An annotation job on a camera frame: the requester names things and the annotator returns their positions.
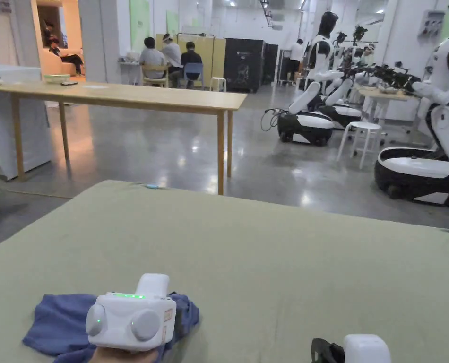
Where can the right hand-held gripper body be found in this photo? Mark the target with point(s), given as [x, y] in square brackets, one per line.
[366, 349]

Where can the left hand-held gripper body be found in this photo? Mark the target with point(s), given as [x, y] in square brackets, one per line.
[126, 321]

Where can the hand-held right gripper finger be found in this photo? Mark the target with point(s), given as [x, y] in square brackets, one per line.
[324, 351]

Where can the dark blue shirt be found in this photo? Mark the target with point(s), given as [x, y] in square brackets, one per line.
[58, 321]

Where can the person's left hand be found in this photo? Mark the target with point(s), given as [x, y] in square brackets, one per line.
[122, 357]

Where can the bed with pale green sheet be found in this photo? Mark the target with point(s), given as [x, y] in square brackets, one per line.
[247, 264]

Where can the pale blue sheet clip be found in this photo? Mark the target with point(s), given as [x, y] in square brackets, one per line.
[152, 186]

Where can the white and black humanoid robot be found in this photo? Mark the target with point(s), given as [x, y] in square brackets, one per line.
[345, 109]
[315, 75]
[440, 113]

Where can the beige sofa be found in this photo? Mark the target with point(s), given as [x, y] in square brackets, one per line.
[54, 64]

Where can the large black cabinet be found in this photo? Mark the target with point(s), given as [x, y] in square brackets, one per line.
[243, 64]

